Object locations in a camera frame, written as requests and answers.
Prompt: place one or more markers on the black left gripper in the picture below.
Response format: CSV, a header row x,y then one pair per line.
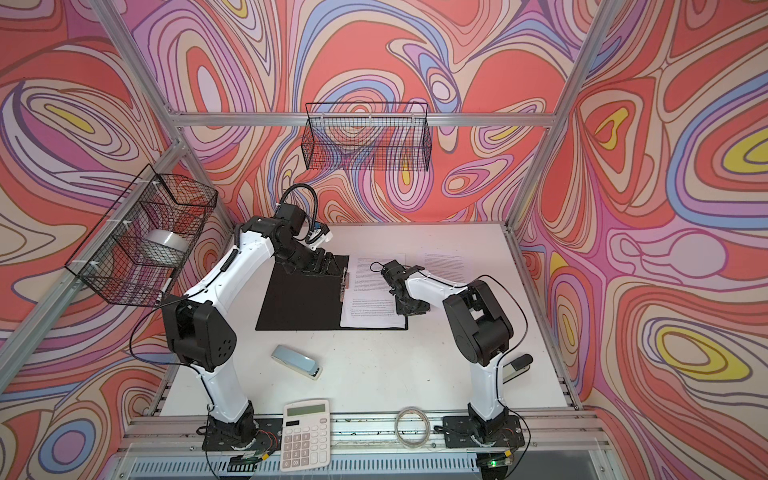
x,y
320,268

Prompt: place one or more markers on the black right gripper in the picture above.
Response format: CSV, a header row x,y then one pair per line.
x,y
401,310

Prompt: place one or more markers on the printed paper sheet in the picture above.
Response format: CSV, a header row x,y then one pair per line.
x,y
372,294

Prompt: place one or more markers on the blue file folder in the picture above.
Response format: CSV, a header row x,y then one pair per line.
x,y
297,302

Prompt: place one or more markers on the printed paper sheets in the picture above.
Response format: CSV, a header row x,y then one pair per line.
x,y
449,267

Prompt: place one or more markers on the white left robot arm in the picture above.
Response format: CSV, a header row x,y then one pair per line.
x,y
196,326

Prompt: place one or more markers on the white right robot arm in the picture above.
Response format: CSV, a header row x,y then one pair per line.
x,y
480,328

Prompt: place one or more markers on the light blue stapler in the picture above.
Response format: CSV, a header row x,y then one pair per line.
x,y
297,361

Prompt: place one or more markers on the silver tape roll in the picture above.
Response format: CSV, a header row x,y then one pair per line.
x,y
160,241

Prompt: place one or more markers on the black grey stapler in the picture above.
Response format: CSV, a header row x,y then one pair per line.
x,y
516,367

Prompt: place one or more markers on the white calculator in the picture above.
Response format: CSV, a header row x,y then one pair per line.
x,y
306,436

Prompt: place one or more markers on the green circuit board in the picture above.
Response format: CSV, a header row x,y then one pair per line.
x,y
241,462

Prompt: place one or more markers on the black wire basket on wall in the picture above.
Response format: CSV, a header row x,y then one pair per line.
x,y
367,136

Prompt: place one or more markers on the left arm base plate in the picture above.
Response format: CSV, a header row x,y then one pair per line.
x,y
263,435

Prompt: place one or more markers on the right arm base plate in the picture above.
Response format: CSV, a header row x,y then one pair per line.
x,y
469,432

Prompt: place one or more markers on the black wire basket left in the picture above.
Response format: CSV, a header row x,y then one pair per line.
x,y
111,261

